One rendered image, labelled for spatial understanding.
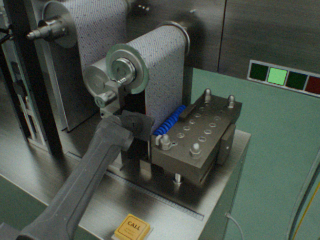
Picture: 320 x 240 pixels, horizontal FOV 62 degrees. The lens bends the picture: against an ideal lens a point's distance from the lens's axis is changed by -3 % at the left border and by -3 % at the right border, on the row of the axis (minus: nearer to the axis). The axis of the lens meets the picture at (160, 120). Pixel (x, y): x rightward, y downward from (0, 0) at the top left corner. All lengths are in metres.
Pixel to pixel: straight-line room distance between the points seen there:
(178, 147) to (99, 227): 0.32
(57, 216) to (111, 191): 0.52
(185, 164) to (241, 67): 0.40
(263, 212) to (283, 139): 0.89
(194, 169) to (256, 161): 1.64
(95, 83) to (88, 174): 0.48
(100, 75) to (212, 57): 0.40
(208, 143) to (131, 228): 0.34
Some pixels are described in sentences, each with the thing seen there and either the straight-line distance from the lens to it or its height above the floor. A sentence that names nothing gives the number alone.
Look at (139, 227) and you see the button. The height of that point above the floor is 0.92.
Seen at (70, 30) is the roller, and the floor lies 1.33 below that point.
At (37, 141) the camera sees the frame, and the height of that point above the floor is 0.92.
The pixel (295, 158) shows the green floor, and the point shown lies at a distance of 2.55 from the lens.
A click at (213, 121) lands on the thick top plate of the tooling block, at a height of 1.03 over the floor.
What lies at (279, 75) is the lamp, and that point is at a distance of 0.95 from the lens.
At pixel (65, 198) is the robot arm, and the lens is 0.40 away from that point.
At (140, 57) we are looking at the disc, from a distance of 0.72.
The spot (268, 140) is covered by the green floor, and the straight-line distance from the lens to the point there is 2.65.
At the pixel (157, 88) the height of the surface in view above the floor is 1.18.
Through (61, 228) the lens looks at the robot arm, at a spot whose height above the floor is 1.28.
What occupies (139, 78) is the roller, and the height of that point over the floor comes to 1.24.
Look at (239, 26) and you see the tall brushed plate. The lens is 0.94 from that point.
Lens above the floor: 1.57
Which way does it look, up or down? 35 degrees down
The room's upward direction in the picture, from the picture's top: straight up
